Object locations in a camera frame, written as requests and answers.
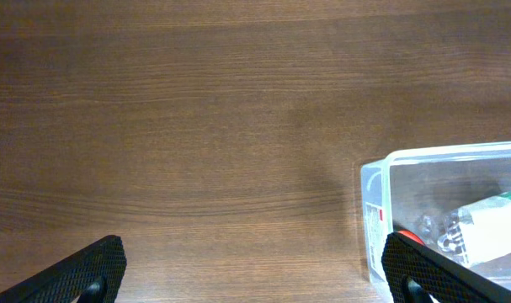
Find red handled pliers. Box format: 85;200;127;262
398;230;425;246

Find clear case of coloured bits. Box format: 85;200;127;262
417;190;511;268

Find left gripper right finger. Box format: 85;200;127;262
381;232;511;303

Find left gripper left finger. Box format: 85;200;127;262
0;235;127;303

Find clear plastic container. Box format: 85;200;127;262
359;141;511;302

